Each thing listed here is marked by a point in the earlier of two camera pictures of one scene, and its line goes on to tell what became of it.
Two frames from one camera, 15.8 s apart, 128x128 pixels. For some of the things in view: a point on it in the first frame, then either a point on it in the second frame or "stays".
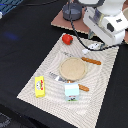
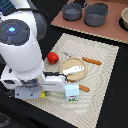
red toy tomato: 67,38 → 52,58
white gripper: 109,28 → 31,88
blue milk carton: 72,91 stays
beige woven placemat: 71,83 stays
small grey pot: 72,11 stays
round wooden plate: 72,68 stays
